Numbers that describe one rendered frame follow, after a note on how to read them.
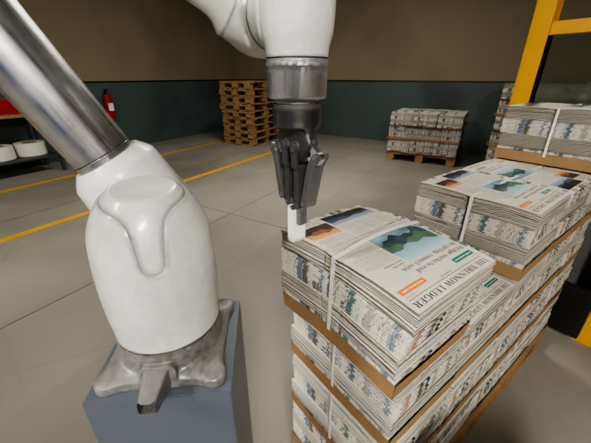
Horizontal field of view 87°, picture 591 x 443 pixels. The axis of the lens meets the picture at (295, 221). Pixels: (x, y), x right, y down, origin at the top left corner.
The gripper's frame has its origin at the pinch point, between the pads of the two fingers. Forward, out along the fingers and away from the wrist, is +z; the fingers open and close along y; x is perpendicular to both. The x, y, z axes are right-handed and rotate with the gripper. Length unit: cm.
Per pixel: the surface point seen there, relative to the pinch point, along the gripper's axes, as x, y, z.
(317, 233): -12.8, 8.9, 9.8
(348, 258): -10.4, -3.7, 9.8
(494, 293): -60, -16, 33
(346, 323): -8.0, -6.8, 22.9
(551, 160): -129, -2, 7
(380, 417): -12, -16, 47
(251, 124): -307, 565, 69
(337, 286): -8.5, -2.8, 16.1
